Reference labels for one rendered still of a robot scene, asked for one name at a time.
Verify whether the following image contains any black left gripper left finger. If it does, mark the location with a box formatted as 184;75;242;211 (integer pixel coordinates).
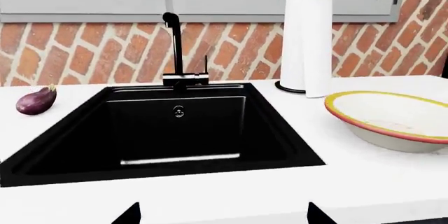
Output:
111;202;142;224

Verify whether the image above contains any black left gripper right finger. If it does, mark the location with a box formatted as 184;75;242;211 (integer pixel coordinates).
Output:
307;201;337;224

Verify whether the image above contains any black kitchen sink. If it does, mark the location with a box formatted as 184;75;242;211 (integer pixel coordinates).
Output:
0;82;327;188

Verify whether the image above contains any white bowl with yellow-red rim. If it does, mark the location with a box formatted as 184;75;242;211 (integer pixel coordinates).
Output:
324;90;448;154

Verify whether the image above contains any black sink faucet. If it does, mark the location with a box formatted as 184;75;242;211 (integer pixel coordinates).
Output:
162;12;209;92

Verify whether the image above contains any black paper towel holder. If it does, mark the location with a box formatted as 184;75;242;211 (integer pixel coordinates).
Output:
274;0;316;95

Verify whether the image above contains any purple eggplant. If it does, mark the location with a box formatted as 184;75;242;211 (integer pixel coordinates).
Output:
15;84;57;116

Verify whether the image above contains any white paper towel roll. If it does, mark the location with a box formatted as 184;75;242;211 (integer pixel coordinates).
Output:
280;0;334;99

